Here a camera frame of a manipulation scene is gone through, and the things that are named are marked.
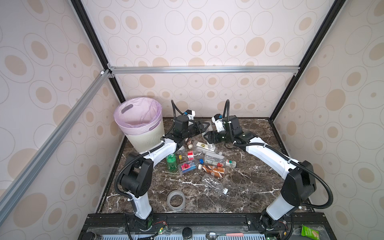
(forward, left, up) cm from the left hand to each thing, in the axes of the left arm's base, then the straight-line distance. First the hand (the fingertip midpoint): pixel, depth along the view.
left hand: (211, 123), depth 81 cm
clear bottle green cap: (-12, -3, -21) cm, 24 cm away
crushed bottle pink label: (-16, +13, -22) cm, 30 cm away
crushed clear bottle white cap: (-25, -2, -26) cm, 36 cm away
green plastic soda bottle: (-16, +23, -21) cm, 35 cm away
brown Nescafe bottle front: (-18, -4, -21) cm, 28 cm away
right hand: (-4, +1, -6) cm, 7 cm away
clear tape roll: (-30, +19, -24) cm, 43 cm away
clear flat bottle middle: (-8, -3, -24) cm, 25 cm away
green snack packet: (-48, -45, -24) cm, 70 cm away
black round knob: (-49, +12, -15) cm, 53 cm away
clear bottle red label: (-8, +13, -21) cm, 26 cm away
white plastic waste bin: (-5, +38, -9) cm, 39 cm away
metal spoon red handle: (-49, 0, -27) cm, 56 cm away
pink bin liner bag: (+11, +45, -5) cm, 47 cm away
